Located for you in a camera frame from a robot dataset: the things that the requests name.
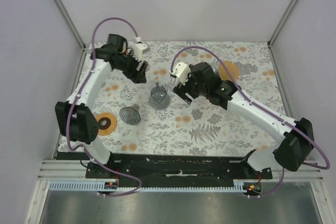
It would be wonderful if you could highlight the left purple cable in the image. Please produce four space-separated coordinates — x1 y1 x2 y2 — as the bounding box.
67 17 144 198

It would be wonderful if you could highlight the purple cable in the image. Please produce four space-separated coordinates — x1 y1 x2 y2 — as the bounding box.
170 47 331 199
67 17 144 198

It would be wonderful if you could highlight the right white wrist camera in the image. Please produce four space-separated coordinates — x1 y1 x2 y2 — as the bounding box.
170 62 191 85

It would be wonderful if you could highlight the black mounting base plate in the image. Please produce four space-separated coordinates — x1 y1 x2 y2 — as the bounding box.
86 154 272 187

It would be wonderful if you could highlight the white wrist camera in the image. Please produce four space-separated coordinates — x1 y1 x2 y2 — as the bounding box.
133 37 150 60
170 62 191 85

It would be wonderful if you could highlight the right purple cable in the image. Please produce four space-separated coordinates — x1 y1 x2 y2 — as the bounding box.
170 47 331 199

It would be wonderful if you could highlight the floral tablecloth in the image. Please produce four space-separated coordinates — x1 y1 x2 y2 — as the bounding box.
92 41 285 156

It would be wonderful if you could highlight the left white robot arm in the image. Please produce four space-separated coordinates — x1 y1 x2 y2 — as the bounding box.
55 34 149 178

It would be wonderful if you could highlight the grey glass dripper cone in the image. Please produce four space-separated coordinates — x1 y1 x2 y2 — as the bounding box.
119 104 141 126

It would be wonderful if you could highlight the aluminium frame rail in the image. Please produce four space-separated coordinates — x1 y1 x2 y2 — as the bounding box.
38 160 324 182

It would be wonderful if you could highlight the white slotted cable duct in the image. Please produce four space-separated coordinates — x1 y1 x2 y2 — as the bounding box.
49 180 255 193

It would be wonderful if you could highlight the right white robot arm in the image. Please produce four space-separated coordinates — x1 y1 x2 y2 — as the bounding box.
170 62 313 179

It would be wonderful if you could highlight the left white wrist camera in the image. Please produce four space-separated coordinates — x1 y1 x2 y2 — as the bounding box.
133 37 150 60

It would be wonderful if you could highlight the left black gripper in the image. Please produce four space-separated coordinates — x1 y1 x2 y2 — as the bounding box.
114 50 148 84

